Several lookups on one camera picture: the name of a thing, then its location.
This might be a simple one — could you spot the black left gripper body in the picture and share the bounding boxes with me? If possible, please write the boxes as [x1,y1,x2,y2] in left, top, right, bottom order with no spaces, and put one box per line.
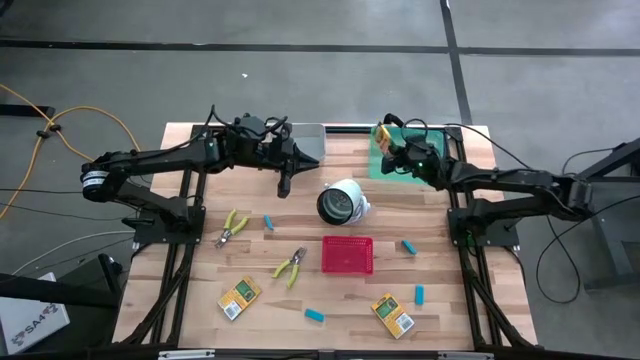
[259,130,297,199]

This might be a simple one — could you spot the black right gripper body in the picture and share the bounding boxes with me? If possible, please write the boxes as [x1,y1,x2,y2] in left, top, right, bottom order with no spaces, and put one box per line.
[394,138,434,177]

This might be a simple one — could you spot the crayola crayon box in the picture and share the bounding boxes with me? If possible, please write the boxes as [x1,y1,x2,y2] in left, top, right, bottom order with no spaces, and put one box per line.
[375,124,397,156]
[217,275,263,322]
[371,292,416,340]

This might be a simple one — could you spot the green-handled pliers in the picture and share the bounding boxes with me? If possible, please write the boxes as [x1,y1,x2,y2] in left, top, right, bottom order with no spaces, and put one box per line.
[214,208,250,250]
[271,247,308,289]

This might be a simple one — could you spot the red plastic basket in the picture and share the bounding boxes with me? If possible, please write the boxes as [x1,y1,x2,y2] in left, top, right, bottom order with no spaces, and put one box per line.
[321,235,375,276]

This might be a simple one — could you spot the teal plastic tray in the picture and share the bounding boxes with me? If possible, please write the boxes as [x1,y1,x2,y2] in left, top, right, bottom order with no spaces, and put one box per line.
[368,125,446,185]

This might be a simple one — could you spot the grey plastic bin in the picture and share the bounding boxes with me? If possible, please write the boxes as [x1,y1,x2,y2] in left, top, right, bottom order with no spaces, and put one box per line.
[291,123,328,163]

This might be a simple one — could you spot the white mug black inside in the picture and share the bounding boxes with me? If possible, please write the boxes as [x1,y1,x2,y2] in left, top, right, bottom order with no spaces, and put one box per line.
[316,178,372,226]

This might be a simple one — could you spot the black side table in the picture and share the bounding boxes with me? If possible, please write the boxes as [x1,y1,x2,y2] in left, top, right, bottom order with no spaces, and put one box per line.
[552,137,640,291]

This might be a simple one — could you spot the black floor bar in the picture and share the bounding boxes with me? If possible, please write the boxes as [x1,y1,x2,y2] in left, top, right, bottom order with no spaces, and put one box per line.
[0,103,56,119]

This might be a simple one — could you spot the black equipment stand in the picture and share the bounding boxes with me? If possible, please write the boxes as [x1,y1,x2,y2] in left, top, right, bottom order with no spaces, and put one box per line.
[0,252,124,310]

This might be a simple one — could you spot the white cardboard box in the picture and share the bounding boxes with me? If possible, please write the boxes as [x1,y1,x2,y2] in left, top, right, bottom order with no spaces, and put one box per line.
[0,272,71,356]

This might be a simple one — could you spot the black aluminium table frame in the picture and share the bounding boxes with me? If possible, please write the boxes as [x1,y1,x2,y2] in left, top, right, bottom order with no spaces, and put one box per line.
[119,123,534,350]

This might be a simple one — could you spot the black table cable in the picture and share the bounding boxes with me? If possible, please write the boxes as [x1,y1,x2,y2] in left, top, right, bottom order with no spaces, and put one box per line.
[442,122,534,171]

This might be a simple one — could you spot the black floor cable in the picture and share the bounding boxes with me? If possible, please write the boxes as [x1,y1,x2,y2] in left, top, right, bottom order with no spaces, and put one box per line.
[534,146,640,306]
[0,187,139,222]

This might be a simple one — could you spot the silver metal bracket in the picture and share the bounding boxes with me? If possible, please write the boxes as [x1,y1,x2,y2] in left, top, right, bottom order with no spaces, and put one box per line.
[438,351,495,360]
[158,349,216,360]

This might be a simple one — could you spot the yellow extension cable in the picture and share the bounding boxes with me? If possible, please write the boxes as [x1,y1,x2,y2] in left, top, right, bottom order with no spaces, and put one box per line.
[0,82,142,221]

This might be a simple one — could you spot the white floor cable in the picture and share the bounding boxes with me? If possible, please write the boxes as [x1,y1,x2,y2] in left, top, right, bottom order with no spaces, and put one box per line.
[9,228,137,277]

